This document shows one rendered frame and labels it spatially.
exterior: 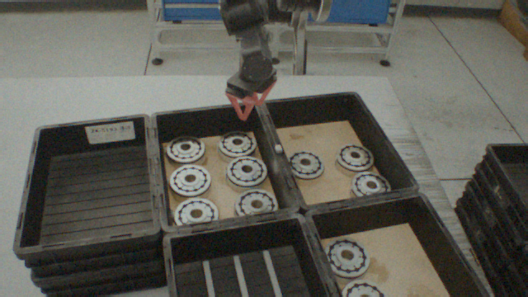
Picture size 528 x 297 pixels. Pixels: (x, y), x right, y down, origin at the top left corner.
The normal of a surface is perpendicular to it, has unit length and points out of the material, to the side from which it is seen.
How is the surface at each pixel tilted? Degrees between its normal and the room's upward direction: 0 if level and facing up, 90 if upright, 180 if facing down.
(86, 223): 0
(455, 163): 0
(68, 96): 0
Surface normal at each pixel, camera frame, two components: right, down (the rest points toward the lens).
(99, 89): 0.05, -0.73
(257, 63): 0.07, 0.69
